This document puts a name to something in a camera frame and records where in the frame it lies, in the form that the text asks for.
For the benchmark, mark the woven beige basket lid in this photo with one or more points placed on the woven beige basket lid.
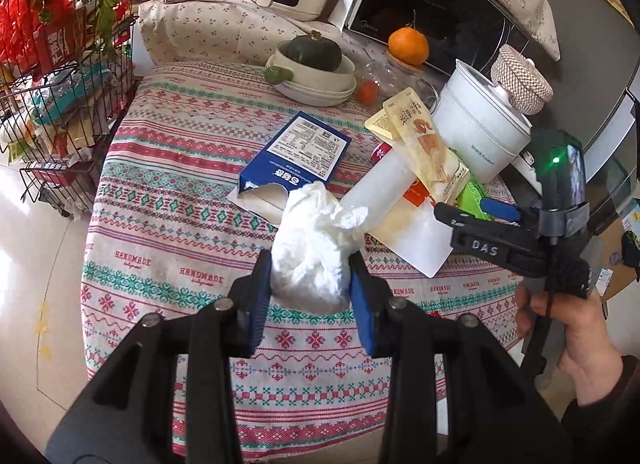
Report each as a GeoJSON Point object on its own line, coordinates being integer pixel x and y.
{"type": "Point", "coordinates": [520, 74]}

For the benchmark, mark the yellow flat snack packet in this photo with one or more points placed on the yellow flat snack packet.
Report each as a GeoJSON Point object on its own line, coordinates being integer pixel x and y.
{"type": "Point", "coordinates": [380, 124]}

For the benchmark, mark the person's right hand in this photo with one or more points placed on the person's right hand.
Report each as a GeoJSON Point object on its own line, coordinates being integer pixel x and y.
{"type": "Point", "coordinates": [585, 344]}

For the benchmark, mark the small orange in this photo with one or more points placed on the small orange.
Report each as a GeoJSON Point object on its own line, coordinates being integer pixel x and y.
{"type": "Point", "coordinates": [367, 93]}

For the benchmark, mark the cardboard sheet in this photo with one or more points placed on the cardboard sheet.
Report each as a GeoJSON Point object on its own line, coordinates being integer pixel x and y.
{"type": "Point", "coordinates": [415, 234]}

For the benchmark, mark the clear glass jar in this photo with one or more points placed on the clear glass jar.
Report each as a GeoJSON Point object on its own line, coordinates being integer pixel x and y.
{"type": "Point", "coordinates": [395, 78]}

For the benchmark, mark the white cylindrical bottle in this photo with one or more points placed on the white cylindrical bottle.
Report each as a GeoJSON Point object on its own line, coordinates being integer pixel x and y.
{"type": "Point", "coordinates": [380, 179]}

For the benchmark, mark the stack of cream plates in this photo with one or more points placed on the stack of cream plates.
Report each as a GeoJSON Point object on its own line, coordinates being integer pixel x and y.
{"type": "Point", "coordinates": [320, 97]}

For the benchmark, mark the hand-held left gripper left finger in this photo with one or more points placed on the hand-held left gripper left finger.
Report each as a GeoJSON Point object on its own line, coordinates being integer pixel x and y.
{"type": "Point", "coordinates": [260, 289]}

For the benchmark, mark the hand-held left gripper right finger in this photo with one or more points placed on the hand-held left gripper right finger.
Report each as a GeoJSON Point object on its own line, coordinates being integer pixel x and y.
{"type": "Point", "coordinates": [362, 304]}

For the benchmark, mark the blue cardboard box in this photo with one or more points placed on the blue cardboard box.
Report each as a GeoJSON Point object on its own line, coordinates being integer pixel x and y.
{"type": "Point", "coordinates": [300, 149]}

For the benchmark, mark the white electric cooking pot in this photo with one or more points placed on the white electric cooking pot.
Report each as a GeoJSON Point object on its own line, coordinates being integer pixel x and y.
{"type": "Point", "coordinates": [480, 129]}

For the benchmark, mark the large orange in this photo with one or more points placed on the large orange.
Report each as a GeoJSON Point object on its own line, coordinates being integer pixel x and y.
{"type": "Point", "coordinates": [408, 46]}

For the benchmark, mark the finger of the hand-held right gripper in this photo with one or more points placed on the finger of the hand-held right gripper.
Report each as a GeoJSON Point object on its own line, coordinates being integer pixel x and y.
{"type": "Point", "coordinates": [500, 209]}
{"type": "Point", "coordinates": [485, 246]}

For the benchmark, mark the green snack packet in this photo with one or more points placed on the green snack packet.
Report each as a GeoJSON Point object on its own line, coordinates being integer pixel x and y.
{"type": "Point", "coordinates": [470, 196]}

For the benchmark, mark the pale yellow long snack packet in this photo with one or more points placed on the pale yellow long snack packet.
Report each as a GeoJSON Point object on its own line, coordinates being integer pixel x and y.
{"type": "Point", "coordinates": [425, 144]}

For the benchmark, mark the white tissue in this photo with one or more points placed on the white tissue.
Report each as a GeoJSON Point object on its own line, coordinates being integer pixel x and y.
{"type": "Point", "coordinates": [310, 244]}

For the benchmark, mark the grey refrigerator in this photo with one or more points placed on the grey refrigerator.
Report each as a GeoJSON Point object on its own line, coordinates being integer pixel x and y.
{"type": "Point", "coordinates": [575, 9]}

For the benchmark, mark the dark green pumpkin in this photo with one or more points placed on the dark green pumpkin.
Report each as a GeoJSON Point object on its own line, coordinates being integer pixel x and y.
{"type": "Point", "coordinates": [315, 52]}

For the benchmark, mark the red plastic bags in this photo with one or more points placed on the red plastic bags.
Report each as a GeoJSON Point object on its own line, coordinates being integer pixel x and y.
{"type": "Point", "coordinates": [30, 29]}

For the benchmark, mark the small green fruit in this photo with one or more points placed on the small green fruit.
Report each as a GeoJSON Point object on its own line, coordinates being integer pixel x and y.
{"type": "Point", "coordinates": [277, 75]}

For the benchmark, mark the cherry print beige cloth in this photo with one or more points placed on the cherry print beige cloth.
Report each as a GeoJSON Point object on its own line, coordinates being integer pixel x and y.
{"type": "Point", "coordinates": [200, 24]}

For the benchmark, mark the red drink can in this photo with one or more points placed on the red drink can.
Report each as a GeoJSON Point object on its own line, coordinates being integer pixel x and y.
{"type": "Point", "coordinates": [381, 153]}

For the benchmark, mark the brown cardboard box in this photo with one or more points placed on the brown cardboard box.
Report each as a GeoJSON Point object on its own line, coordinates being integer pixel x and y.
{"type": "Point", "coordinates": [617, 249]}

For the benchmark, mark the person's right forearm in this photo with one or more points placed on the person's right forearm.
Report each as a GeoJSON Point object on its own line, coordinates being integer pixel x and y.
{"type": "Point", "coordinates": [610, 424]}

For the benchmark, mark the red green patterned tablecloth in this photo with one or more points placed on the red green patterned tablecloth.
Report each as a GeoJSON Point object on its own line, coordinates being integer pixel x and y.
{"type": "Point", "coordinates": [175, 194]}

